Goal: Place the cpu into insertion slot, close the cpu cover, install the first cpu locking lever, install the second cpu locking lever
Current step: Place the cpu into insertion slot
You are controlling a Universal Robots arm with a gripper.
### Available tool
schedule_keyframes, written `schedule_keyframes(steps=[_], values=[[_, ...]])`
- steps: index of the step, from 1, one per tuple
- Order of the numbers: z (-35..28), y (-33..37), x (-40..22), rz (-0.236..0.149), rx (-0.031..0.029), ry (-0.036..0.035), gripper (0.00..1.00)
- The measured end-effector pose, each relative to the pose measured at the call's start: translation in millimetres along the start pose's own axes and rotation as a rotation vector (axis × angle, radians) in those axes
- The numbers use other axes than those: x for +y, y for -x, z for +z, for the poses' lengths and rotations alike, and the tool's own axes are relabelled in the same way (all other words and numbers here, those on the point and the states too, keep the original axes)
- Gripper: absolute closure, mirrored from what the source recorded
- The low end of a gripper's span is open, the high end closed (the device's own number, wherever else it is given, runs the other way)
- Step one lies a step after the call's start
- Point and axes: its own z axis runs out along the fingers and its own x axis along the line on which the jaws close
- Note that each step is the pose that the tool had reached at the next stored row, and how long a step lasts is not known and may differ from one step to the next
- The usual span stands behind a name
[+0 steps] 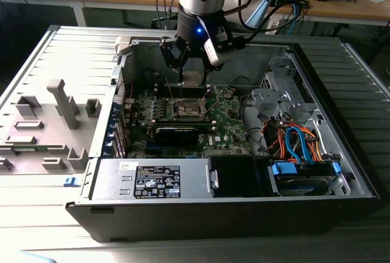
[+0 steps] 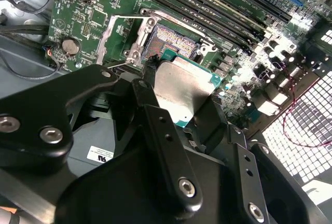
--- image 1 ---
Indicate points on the black graphics card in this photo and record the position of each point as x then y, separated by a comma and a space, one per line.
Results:
176, 136

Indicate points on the black PC case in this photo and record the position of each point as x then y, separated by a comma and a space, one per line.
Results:
213, 220

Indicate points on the hard disk in blue carrier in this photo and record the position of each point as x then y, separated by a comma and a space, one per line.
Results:
285, 170

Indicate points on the blue expansion card retainer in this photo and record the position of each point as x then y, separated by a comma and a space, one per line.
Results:
107, 147

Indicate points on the grey plastic case latch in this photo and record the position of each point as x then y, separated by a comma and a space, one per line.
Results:
123, 45

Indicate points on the silver power supply unit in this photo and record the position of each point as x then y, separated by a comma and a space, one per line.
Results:
115, 177

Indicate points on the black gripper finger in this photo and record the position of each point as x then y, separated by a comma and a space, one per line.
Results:
204, 77
170, 53

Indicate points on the pale blue object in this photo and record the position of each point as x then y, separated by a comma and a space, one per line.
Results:
35, 258

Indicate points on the CPU socket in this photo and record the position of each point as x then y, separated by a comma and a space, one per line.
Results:
189, 109

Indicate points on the round coin battery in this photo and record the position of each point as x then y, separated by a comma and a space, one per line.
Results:
228, 94

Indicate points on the metal locking lever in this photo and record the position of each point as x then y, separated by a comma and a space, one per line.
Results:
170, 91

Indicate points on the silver CPU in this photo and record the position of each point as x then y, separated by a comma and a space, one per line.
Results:
193, 79

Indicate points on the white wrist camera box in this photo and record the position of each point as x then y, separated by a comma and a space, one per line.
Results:
213, 53

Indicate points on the grey parts rack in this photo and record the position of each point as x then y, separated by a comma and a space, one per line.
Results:
65, 104

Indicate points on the silver metal drive cage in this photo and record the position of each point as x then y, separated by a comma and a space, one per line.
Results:
274, 98

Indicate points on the green motherboard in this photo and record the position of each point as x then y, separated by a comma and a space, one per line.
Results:
225, 114

